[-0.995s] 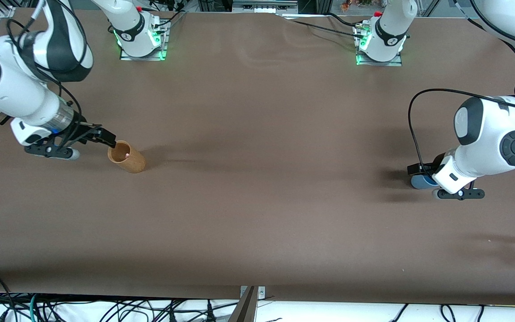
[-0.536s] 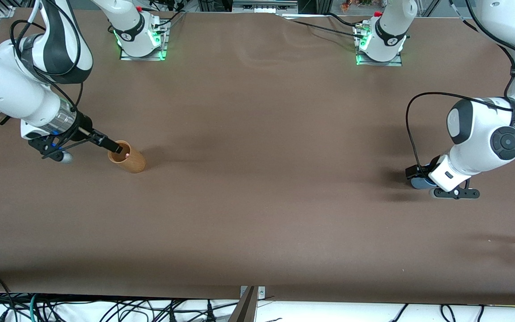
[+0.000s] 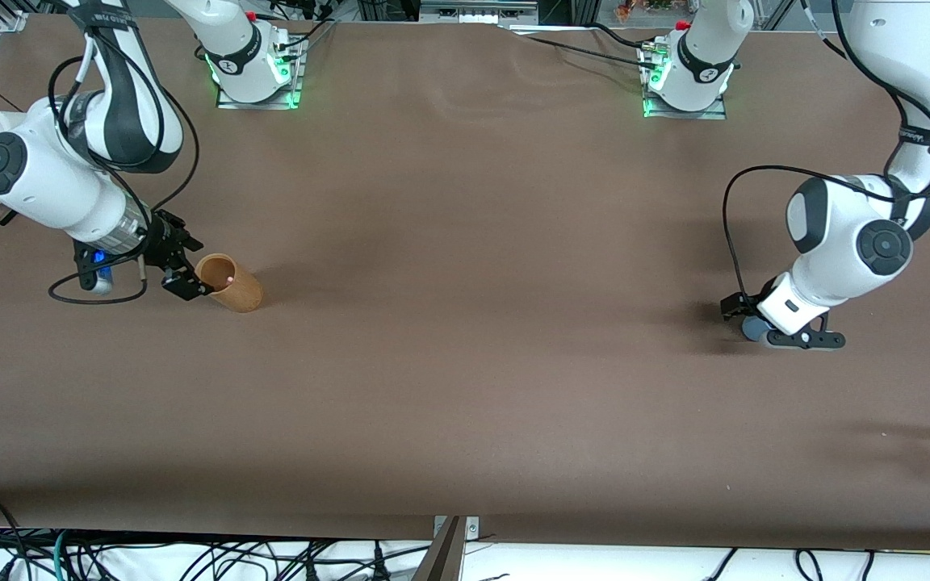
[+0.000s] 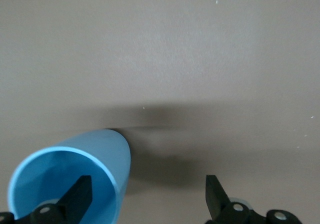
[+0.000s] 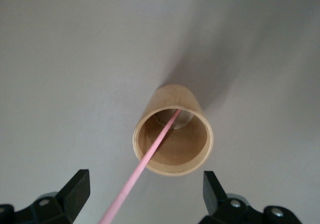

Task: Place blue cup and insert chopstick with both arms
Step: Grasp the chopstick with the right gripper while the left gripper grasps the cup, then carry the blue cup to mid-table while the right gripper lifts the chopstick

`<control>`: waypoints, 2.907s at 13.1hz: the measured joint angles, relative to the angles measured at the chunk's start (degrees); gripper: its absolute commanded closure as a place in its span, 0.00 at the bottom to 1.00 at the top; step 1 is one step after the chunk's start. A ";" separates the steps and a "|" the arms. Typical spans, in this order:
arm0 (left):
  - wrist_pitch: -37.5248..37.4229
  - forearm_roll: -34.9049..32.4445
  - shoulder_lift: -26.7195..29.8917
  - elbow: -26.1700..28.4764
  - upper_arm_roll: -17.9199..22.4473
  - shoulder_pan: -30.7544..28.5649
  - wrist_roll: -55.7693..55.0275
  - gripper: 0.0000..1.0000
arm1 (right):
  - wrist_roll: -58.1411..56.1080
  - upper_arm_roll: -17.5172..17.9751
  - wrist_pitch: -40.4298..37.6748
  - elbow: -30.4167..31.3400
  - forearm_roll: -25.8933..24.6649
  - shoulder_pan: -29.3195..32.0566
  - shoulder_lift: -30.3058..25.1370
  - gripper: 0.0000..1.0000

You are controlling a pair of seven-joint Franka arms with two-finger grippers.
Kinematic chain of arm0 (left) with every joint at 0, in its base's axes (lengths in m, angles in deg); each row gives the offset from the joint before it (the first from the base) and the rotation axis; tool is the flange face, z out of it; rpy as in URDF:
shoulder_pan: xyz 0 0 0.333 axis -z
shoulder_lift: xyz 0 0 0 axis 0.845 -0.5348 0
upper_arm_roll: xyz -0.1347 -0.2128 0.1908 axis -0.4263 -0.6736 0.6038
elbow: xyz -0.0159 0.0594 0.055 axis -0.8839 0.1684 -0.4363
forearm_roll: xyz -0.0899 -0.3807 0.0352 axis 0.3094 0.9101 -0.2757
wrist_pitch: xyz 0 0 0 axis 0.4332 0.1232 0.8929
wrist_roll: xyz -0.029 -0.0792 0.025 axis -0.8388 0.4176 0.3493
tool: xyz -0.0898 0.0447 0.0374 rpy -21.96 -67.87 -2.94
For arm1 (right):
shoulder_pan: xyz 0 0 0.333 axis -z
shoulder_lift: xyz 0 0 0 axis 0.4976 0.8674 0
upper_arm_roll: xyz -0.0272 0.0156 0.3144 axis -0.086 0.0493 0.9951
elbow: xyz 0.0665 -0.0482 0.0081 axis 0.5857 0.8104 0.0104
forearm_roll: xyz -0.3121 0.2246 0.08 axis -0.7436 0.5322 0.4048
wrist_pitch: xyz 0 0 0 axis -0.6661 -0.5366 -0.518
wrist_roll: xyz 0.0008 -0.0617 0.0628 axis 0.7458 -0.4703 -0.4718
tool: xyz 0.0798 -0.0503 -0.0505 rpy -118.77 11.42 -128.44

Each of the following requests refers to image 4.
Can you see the blue plastic cup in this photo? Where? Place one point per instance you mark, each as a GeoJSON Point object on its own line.
{"type": "Point", "coordinates": [100, 146]}

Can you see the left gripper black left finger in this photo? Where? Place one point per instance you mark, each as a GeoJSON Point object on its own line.
{"type": "Point", "coordinates": [75, 201]}

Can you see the brown table cover sheet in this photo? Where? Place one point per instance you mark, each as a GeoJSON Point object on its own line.
{"type": "Point", "coordinates": [160, 46]}

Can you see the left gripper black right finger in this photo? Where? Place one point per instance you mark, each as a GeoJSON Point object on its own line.
{"type": "Point", "coordinates": [217, 204]}

